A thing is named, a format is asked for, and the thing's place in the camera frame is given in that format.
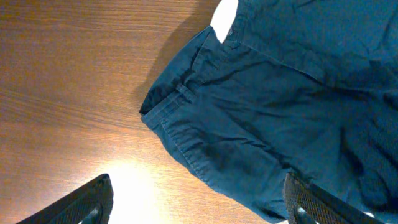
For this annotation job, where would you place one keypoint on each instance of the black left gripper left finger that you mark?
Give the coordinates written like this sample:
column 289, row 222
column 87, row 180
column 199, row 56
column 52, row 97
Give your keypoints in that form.
column 91, row 203

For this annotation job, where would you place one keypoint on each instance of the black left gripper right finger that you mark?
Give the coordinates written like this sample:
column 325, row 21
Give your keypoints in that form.
column 306, row 203

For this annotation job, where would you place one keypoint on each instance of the dark navy blue shorts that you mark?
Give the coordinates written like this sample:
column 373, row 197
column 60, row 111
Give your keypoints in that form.
column 297, row 86

